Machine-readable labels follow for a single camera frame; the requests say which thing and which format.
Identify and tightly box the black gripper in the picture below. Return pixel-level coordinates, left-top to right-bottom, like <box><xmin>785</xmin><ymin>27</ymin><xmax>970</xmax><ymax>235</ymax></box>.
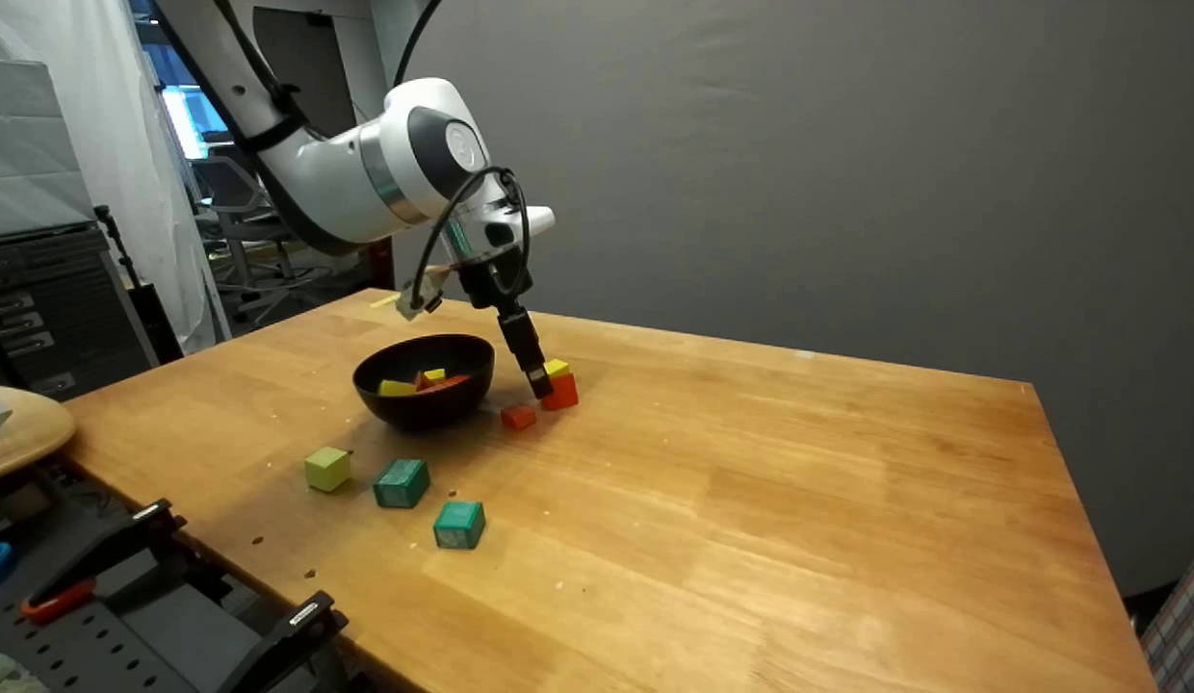
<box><xmin>460</xmin><ymin>244</ymin><xmax>558</xmax><ymax>399</ymax></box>

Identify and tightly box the orange-red wooden block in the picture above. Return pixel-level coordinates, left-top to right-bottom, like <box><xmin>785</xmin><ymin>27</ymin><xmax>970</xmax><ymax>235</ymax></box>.
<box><xmin>541</xmin><ymin>375</ymin><xmax>582</xmax><ymax>416</ymax></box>

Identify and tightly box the lime green wooden cube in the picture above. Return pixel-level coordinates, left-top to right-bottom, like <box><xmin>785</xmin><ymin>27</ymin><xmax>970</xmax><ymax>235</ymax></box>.
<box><xmin>301</xmin><ymin>443</ymin><xmax>354</xmax><ymax>498</ymax></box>

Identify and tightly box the black bowl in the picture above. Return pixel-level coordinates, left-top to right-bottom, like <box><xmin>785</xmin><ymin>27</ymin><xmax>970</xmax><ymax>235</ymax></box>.
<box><xmin>350</xmin><ymin>331</ymin><xmax>496</xmax><ymax>438</ymax></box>

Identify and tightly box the teal wooden block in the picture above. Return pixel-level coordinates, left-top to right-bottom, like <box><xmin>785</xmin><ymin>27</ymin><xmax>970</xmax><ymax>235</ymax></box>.
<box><xmin>369</xmin><ymin>460</ymin><xmax>437</xmax><ymax>513</ymax></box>
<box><xmin>432</xmin><ymin>498</ymin><xmax>491</xmax><ymax>553</ymax></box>

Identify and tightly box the office chair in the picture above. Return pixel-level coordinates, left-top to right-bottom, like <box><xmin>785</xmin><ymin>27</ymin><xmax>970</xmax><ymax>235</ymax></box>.
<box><xmin>188</xmin><ymin>159</ymin><xmax>321</xmax><ymax>331</ymax></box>

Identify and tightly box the grey fabric backdrop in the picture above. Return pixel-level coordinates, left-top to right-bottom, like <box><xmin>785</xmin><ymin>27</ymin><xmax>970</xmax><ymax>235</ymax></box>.
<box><xmin>387</xmin><ymin>0</ymin><xmax>1194</xmax><ymax>607</ymax></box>

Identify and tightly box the blue lit screen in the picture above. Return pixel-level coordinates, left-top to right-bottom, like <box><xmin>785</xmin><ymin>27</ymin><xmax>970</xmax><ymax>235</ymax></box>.
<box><xmin>157</xmin><ymin>77</ymin><xmax>248</xmax><ymax>166</ymax></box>

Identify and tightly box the white curtain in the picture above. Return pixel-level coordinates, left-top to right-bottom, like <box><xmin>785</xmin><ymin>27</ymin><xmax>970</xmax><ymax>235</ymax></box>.
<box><xmin>0</xmin><ymin>0</ymin><xmax>230</xmax><ymax>359</ymax></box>

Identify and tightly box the black cabinet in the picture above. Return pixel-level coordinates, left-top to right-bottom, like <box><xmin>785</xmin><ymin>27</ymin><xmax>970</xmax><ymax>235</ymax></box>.
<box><xmin>0</xmin><ymin>225</ymin><xmax>157</xmax><ymax>403</ymax></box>

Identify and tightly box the black pegboard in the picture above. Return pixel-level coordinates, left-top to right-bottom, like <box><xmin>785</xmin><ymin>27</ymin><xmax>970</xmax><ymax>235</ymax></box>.
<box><xmin>0</xmin><ymin>460</ymin><xmax>369</xmax><ymax>693</ymax></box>

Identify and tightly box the round wooden board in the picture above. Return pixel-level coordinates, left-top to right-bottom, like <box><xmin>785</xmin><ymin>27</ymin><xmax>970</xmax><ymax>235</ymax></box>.
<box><xmin>0</xmin><ymin>383</ymin><xmax>81</xmax><ymax>490</ymax></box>

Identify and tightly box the grey flat panel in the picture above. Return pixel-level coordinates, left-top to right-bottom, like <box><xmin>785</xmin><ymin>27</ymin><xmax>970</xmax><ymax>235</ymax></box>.
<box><xmin>0</xmin><ymin>54</ymin><xmax>106</xmax><ymax>244</ymax></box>

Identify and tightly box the pale crumpled object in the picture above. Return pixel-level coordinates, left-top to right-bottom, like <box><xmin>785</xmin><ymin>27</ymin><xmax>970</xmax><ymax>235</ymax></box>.
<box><xmin>0</xmin><ymin>651</ymin><xmax>51</xmax><ymax>693</ymax></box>

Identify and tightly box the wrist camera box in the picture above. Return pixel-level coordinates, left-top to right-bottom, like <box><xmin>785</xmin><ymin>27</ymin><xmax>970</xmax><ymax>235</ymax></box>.
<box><xmin>398</xmin><ymin>263</ymin><xmax>455</xmax><ymax>323</ymax></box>

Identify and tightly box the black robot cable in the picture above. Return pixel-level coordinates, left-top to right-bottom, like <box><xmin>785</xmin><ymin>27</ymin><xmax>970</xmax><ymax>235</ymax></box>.
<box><xmin>407</xmin><ymin>163</ymin><xmax>537</xmax><ymax>306</ymax></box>

